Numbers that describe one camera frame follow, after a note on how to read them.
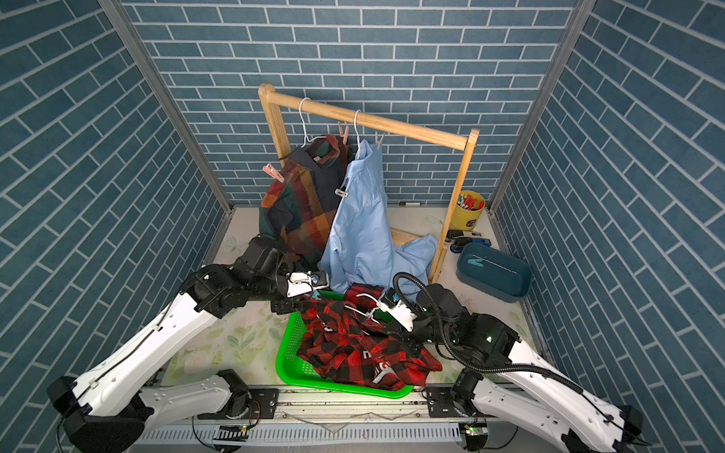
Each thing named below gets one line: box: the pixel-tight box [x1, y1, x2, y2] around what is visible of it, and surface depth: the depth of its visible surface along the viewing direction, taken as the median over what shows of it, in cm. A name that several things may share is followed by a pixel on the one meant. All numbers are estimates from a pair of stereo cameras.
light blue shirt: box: [317, 138, 439, 296], surface depth 88 cm
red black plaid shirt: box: [296, 283, 443, 391], surface depth 73 cm
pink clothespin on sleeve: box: [262, 163, 286, 184], surface depth 68 cm
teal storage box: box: [455, 242, 533, 303], surface depth 103 cm
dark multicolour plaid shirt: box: [258, 134, 351, 270], surface depth 79 cm
